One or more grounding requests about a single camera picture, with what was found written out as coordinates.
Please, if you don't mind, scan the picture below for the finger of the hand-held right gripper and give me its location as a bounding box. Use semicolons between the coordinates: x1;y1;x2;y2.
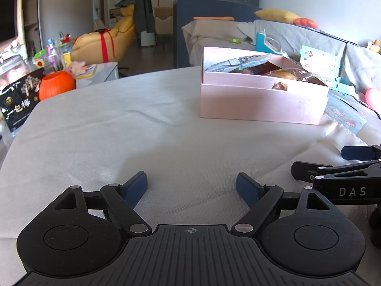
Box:
342;144;381;160
291;159;381;184

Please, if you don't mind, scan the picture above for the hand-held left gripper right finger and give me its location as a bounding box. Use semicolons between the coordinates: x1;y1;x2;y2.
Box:
231;172;343;237

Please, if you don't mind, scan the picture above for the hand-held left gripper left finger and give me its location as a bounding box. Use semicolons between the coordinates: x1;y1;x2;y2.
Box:
42;171;153;237

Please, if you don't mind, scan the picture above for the pink gift box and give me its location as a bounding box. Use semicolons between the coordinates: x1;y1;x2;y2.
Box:
199;46;330;125

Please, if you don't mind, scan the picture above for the pile of snack packets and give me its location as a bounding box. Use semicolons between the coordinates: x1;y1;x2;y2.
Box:
205;54;326;89

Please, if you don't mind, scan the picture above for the person's right hand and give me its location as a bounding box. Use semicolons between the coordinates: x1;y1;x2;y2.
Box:
368;204;381;246

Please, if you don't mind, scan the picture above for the large light blue cartoon card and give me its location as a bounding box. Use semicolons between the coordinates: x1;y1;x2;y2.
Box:
324;92;367;134

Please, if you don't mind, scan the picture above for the pink round toy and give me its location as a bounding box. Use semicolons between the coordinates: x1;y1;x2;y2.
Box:
366;88;381;110

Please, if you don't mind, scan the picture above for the small light blue box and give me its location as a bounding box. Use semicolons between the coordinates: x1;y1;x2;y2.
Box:
335;77;356;93

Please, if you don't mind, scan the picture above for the white cartoon sticker card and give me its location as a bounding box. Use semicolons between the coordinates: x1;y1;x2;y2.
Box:
299;45;340;79

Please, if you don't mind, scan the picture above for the yellow beige plush toy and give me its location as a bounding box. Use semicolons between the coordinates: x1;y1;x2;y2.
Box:
367;39;381;55

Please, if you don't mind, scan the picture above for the grey covered sofa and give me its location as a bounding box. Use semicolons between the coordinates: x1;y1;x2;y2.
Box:
181;19;381;118

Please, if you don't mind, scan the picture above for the white side table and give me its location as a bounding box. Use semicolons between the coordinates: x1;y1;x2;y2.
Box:
74;62;120;88

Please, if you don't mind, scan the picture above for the yellow notebook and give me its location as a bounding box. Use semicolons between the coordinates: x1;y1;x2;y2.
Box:
74;64;97;79

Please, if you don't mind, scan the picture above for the orange pumpkin bucket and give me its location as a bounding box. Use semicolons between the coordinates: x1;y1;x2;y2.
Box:
39;71;76;101

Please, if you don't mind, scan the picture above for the teal toy machine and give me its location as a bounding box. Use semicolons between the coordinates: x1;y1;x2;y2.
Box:
255;30;282;55

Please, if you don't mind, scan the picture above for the pink plush toy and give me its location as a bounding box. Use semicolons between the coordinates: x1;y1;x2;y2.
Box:
66;61;87;75

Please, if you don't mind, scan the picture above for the orange red pillow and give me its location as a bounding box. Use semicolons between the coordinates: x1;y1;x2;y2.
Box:
293;18;318;29

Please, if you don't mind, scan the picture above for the black tree-print packet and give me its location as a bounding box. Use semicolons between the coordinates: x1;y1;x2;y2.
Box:
0;68;45;138

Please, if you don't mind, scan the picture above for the red ribbon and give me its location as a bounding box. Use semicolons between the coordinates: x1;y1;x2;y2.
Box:
94;28;116;61

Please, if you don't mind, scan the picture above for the yellow lounge chair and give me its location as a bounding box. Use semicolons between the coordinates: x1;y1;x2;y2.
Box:
71;6;136;64

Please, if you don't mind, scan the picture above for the white floor appliance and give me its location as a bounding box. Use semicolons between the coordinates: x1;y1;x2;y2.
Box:
140;31;155;47

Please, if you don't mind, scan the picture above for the yellow pillow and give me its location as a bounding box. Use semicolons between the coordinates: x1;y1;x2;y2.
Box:
254;8;301;24

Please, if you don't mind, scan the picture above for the cluster of colourful toys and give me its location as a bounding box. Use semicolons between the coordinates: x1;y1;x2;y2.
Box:
33;31;73;70

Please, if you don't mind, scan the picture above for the beige dining chair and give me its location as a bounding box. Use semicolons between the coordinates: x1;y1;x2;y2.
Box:
153;7;174;51

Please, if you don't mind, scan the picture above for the glass jar with lid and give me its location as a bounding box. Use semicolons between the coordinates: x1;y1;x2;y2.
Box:
0;54;36;96

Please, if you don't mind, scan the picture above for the long orange plush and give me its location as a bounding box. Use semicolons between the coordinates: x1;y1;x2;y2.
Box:
193;16;234;22

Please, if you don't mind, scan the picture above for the dark coat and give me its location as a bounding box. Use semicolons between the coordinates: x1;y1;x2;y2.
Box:
115;0;155;35

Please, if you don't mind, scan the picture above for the dark blue cabinet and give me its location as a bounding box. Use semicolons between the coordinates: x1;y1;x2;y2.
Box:
173;0;262;68

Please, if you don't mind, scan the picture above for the white shelf unit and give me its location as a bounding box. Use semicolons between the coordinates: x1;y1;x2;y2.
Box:
18;0;40;60

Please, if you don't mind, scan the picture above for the black television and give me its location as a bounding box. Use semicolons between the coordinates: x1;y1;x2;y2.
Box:
0;0;18;44

